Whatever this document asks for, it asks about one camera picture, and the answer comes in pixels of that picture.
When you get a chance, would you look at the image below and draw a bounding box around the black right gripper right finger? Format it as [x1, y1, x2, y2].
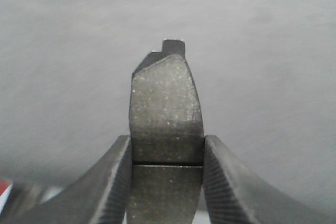
[203, 135, 335, 223]

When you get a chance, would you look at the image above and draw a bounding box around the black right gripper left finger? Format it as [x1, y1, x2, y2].
[15, 135, 132, 223]

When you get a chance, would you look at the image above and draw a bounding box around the dark brake pad edge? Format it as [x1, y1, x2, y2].
[127, 39, 204, 223]

